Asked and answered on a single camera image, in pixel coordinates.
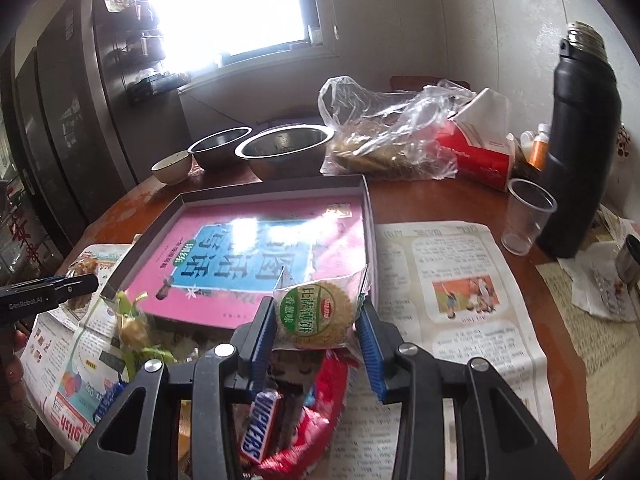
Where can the orange medicine bottle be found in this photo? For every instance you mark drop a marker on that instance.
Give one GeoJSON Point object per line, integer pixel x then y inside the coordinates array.
{"type": "Point", "coordinates": [538, 152]}

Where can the round cookie green label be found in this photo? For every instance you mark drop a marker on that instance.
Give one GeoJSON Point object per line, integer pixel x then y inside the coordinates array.
{"type": "Point", "coordinates": [318, 314]}

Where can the small dark steel bowl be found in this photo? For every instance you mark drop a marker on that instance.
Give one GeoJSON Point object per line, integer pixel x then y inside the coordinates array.
{"type": "Point", "coordinates": [217, 151]}

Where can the red snack bar wrapper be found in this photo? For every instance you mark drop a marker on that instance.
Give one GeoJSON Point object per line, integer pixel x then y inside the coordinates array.
{"type": "Point", "coordinates": [317, 421]}

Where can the steel thermos lid cup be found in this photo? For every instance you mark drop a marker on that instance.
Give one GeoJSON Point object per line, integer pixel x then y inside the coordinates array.
{"type": "Point", "coordinates": [627, 262]}

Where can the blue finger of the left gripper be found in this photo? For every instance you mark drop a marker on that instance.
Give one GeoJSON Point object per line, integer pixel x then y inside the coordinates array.
{"type": "Point", "coordinates": [57, 280]}

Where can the person's left hand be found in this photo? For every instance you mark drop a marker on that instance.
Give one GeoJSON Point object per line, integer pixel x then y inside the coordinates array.
{"type": "Point", "coordinates": [12, 372]}

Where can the clear plastic bag with bread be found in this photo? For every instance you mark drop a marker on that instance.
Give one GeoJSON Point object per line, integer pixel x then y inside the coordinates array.
{"type": "Point", "coordinates": [390, 135]}

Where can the clear plastic cup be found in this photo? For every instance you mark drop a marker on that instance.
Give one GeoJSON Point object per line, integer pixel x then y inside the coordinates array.
{"type": "Point", "coordinates": [528, 210]}

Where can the english newspaper sheet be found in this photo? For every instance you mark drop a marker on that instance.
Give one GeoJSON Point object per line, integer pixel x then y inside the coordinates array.
{"type": "Point", "coordinates": [448, 288]}
{"type": "Point", "coordinates": [71, 361]}

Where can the white medicine bottle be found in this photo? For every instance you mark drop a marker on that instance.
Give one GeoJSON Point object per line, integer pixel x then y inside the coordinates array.
{"type": "Point", "coordinates": [527, 143]}

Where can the blue snack packet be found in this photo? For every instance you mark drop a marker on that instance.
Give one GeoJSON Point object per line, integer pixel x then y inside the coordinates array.
{"type": "Point", "coordinates": [109, 397]}

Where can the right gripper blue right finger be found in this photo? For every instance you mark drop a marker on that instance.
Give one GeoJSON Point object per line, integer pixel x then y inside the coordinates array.
{"type": "Point", "coordinates": [378, 341]}

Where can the Snickers bar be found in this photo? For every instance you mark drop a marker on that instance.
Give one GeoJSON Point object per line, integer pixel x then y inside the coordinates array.
{"type": "Point", "coordinates": [263, 417]}

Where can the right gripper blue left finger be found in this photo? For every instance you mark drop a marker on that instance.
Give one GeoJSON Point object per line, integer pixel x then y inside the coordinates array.
{"type": "Point", "coordinates": [254, 342]}

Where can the green jelly snack bag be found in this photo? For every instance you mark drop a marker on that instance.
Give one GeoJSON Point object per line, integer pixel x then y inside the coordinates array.
{"type": "Point", "coordinates": [134, 334]}

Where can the pink and blue book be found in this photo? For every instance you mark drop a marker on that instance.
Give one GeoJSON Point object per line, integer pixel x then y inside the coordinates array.
{"type": "Point", "coordinates": [211, 265]}

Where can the right English newspaper sheet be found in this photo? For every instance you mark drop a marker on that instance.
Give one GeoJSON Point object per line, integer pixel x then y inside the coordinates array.
{"type": "Point", "coordinates": [448, 288]}

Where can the small white ceramic bowl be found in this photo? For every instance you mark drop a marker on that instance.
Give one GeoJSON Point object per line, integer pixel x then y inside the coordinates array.
{"type": "Point", "coordinates": [174, 168]}

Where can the green label cookie pack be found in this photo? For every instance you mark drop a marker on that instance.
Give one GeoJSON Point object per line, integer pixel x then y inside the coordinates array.
{"type": "Point", "coordinates": [83, 276]}

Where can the red tissue box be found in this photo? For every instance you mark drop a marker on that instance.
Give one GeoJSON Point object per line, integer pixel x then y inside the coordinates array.
{"type": "Point", "coordinates": [479, 136]}

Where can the grey shallow cardboard box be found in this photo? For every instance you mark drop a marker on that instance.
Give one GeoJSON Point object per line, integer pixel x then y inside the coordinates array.
{"type": "Point", "coordinates": [250, 193]}

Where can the window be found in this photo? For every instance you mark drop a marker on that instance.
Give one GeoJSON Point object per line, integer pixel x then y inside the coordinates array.
{"type": "Point", "coordinates": [215, 39]}

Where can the black thermos flask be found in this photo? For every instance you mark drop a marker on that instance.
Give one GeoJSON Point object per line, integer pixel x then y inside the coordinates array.
{"type": "Point", "coordinates": [584, 125]}

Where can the yellowed paper sheet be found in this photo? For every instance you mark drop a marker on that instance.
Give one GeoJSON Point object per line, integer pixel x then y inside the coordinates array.
{"type": "Point", "coordinates": [610, 352]}

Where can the papers under steel cup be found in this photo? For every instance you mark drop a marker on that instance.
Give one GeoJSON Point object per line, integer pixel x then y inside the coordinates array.
{"type": "Point", "coordinates": [596, 287]}

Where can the flower bouquet in white vase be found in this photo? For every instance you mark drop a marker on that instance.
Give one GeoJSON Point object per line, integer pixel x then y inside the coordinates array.
{"type": "Point", "coordinates": [623, 143]}

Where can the left English newspaper sheet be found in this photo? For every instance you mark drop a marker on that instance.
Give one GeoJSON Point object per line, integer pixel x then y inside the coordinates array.
{"type": "Point", "coordinates": [71, 361]}

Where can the large steel bowl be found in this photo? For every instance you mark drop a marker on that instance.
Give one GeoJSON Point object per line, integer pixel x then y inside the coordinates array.
{"type": "Point", "coordinates": [286, 152]}

